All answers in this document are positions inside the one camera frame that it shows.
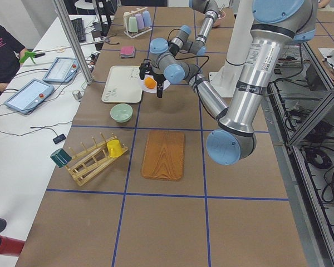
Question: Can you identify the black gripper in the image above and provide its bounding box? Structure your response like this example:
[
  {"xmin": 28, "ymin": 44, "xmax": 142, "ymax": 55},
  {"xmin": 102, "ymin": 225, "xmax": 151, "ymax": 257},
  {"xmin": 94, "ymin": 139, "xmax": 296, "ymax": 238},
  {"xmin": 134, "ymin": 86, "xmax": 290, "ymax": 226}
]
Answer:
[{"xmin": 139, "ymin": 58, "xmax": 165, "ymax": 98}]

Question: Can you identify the white round plate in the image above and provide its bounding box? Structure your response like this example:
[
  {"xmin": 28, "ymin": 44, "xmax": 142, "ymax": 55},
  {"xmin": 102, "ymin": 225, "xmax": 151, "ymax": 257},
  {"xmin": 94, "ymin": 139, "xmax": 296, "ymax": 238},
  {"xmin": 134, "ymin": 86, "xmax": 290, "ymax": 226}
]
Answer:
[{"xmin": 138, "ymin": 75, "xmax": 157, "ymax": 93}]

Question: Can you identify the orange fruit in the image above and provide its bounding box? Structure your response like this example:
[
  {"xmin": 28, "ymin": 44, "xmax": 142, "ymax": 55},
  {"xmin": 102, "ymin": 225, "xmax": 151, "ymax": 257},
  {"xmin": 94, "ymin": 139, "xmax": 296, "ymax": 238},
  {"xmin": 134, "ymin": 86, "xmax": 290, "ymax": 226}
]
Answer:
[{"xmin": 144, "ymin": 77, "xmax": 156, "ymax": 90}]

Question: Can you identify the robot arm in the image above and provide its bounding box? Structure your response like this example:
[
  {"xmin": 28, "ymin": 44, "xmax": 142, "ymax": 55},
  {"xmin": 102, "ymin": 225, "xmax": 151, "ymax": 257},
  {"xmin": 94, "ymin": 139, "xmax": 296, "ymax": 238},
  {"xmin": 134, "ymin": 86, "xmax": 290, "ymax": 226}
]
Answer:
[
  {"xmin": 169, "ymin": 0, "xmax": 219, "ymax": 56},
  {"xmin": 139, "ymin": 1, "xmax": 318, "ymax": 165}
]

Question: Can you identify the cream bear tray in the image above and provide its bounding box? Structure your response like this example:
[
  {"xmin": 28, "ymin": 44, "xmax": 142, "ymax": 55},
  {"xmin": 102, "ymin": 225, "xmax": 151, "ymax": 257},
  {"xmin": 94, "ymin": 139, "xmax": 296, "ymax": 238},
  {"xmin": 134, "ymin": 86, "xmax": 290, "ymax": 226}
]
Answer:
[{"xmin": 101, "ymin": 66, "xmax": 142, "ymax": 103}]

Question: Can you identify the brown wooden tray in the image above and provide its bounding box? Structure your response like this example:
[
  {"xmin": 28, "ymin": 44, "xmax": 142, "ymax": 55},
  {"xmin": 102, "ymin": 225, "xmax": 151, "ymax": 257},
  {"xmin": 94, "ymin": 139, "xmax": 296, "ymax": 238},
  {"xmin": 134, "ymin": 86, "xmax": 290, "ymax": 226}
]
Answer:
[{"xmin": 141, "ymin": 130, "xmax": 185, "ymax": 181}]

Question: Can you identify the light green bowl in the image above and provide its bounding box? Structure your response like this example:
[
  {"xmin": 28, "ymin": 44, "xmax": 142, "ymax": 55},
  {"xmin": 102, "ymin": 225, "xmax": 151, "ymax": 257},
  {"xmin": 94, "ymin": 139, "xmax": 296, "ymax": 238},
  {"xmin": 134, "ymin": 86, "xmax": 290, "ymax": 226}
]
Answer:
[{"xmin": 110, "ymin": 103, "xmax": 133, "ymax": 123}]

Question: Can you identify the pink and grey cloth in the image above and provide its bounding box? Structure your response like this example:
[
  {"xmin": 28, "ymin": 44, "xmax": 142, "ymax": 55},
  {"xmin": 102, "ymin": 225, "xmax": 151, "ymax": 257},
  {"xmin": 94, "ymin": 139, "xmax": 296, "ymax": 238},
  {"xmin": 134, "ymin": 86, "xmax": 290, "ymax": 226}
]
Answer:
[{"xmin": 120, "ymin": 46, "xmax": 136, "ymax": 58}]

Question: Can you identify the green plastic cup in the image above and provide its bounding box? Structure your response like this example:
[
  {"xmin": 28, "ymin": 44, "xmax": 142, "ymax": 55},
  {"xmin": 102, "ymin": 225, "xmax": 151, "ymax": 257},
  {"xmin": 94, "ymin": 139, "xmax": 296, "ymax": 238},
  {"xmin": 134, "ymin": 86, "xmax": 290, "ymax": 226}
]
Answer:
[{"xmin": 128, "ymin": 16, "xmax": 139, "ymax": 34}]

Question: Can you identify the blue plastic cup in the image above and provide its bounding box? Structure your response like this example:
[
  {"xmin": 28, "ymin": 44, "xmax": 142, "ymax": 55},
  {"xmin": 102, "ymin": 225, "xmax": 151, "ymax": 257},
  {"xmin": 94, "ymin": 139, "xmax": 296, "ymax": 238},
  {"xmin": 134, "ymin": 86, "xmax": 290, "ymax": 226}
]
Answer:
[{"xmin": 142, "ymin": 10, "xmax": 152, "ymax": 28}]

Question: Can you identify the purple plastic cup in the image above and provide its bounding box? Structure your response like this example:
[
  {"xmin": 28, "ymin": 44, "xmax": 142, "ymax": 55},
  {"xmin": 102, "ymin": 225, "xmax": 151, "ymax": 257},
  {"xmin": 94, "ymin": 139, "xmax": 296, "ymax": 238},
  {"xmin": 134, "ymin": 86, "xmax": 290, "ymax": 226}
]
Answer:
[{"xmin": 135, "ymin": 13, "xmax": 145, "ymax": 31}]

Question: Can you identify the yellow mug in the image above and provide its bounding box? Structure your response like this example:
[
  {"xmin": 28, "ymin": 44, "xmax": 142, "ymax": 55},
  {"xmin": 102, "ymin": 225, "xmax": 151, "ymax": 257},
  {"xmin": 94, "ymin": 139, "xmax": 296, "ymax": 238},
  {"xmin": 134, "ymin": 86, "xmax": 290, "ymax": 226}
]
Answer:
[{"xmin": 107, "ymin": 139, "xmax": 124, "ymax": 158}]

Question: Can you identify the small metal cylinder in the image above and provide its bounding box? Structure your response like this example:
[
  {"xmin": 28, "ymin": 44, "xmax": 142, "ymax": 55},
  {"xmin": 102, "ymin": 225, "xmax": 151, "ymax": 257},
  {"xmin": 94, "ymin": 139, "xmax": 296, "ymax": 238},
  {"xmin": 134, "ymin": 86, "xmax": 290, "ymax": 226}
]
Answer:
[{"xmin": 72, "ymin": 90, "xmax": 82, "ymax": 102}]

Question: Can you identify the pink bowl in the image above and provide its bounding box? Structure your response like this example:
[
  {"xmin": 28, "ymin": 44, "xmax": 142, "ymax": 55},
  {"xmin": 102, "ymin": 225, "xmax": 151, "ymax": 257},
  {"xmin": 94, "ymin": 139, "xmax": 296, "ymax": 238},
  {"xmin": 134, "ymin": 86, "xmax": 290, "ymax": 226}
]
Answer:
[{"xmin": 213, "ymin": 11, "xmax": 226, "ymax": 28}]

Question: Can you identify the far blue teach pendant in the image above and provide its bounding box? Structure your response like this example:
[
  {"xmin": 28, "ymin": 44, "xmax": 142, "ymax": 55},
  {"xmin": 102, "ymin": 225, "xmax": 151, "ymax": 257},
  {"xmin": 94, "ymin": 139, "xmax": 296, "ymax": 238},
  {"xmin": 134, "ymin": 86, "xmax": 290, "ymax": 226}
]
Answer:
[{"xmin": 42, "ymin": 57, "xmax": 80, "ymax": 84}]

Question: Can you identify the blue teach pendant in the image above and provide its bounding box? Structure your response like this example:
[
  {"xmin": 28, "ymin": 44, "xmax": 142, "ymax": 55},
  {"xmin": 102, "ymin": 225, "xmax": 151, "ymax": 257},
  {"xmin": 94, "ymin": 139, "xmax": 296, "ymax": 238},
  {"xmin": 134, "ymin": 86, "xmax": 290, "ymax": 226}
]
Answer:
[
  {"xmin": 4, "ymin": 79, "xmax": 55, "ymax": 115},
  {"xmin": 42, "ymin": 57, "xmax": 80, "ymax": 84}
]

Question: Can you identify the black keyboard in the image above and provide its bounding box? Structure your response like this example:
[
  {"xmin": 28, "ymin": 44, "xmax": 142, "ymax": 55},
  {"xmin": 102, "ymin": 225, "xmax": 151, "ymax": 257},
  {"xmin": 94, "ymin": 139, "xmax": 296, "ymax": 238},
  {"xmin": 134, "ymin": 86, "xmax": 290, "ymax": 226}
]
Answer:
[{"xmin": 71, "ymin": 18, "xmax": 86, "ymax": 42}]

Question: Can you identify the small black device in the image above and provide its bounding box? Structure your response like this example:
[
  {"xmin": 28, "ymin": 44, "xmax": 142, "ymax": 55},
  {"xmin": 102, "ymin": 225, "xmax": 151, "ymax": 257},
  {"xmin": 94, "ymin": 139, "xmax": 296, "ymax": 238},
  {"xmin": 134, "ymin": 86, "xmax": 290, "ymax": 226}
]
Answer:
[{"xmin": 52, "ymin": 134, "xmax": 66, "ymax": 145}]

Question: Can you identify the wooden peg drying rack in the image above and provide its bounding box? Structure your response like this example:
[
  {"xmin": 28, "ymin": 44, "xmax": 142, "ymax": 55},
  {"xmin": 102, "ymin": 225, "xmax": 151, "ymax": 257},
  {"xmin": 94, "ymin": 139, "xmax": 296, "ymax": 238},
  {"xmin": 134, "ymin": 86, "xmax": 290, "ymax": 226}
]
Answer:
[{"xmin": 65, "ymin": 133, "xmax": 129, "ymax": 186}]

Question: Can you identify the dark green mug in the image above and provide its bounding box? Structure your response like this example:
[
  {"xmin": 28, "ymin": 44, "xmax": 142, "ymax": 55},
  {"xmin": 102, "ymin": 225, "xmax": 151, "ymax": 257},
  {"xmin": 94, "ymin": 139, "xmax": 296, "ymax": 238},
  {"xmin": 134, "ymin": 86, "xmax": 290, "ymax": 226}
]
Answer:
[{"xmin": 50, "ymin": 149, "xmax": 72, "ymax": 168}]

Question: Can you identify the near blue teach pendant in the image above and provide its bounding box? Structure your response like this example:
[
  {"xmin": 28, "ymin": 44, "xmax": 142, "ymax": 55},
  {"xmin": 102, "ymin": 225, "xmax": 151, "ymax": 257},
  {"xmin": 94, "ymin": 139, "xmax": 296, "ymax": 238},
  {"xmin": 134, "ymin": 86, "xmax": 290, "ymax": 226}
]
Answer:
[{"xmin": 4, "ymin": 79, "xmax": 55, "ymax": 115}]

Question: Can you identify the person in black shirt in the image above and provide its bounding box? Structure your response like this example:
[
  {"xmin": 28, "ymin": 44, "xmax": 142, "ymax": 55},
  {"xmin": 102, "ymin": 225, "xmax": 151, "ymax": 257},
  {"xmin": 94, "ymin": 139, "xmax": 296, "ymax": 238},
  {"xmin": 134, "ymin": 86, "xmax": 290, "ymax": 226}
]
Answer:
[{"xmin": 0, "ymin": 25, "xmax": 27, "ymax": 95}]

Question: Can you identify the red tube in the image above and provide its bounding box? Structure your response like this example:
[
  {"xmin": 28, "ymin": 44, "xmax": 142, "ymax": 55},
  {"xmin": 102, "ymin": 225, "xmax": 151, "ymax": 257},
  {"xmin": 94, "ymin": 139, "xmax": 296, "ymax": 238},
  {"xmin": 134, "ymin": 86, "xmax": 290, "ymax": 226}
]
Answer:
[{"xmin": 0, "ymin": 235, "xmax": 25, "ymax": 256}]

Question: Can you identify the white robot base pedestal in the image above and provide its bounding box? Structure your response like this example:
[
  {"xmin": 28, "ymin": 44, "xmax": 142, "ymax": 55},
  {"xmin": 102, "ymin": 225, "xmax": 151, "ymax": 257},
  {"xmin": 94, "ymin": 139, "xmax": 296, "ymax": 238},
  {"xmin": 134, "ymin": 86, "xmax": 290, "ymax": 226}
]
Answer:
[{"xmin": 209, "ymin": 0, "xmax": 254, "ymax": 97}]

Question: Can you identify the white wire cup rack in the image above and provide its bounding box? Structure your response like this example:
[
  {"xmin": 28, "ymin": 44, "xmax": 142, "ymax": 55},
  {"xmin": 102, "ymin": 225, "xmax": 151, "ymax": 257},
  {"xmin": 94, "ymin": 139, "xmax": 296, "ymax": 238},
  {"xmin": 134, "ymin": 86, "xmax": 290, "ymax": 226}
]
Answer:
[{"xmin": 123, "ymin": 7, "xmax": 153, "ymax": 38}]

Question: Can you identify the aluminium frame post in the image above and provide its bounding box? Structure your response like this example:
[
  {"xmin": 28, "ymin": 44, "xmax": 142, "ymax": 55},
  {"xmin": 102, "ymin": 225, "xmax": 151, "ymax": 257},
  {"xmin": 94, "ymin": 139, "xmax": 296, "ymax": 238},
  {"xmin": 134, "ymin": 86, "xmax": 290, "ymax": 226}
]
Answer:
[{"xmin": 52, "ymin": 0, "xmax": 93, "ymax": 85}]

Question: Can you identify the green handled grabber tool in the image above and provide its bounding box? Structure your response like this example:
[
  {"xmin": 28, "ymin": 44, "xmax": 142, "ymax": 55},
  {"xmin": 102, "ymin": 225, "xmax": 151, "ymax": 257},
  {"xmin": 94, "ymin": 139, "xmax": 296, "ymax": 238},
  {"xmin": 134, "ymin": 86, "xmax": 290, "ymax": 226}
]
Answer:
[{"xmin": 18, "ymin": 47, "xmax": 66, "ymax": 64}]

